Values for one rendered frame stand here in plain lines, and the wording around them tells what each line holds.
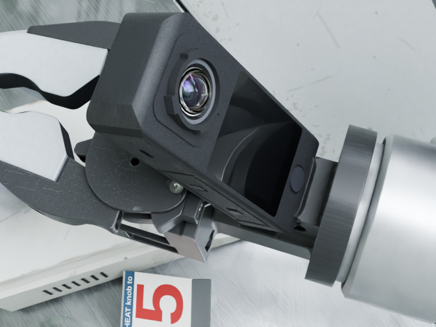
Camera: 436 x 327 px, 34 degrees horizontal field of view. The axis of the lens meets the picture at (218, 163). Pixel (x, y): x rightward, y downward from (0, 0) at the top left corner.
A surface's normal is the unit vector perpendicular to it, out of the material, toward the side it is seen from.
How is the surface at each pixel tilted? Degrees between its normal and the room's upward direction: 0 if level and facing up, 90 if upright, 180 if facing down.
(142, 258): 90
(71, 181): 1
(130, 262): 90
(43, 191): 1
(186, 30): 61
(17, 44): 1
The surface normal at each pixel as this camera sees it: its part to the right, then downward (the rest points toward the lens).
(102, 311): -0.06, -0.31
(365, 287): -0.31, 0.66
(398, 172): 0.04, -0.58
